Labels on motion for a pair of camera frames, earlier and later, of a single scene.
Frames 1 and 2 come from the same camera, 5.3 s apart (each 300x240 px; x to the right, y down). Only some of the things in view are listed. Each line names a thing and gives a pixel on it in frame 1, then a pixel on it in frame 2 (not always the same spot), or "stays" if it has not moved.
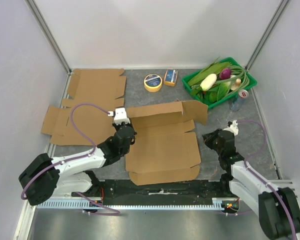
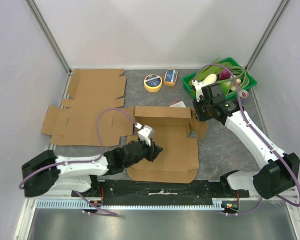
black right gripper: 212,139 → 207,92
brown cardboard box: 164,149 stays
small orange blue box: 170,77 stays
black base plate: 122,192 stays
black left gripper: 118,126 → 154,150
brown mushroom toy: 235,86 stays
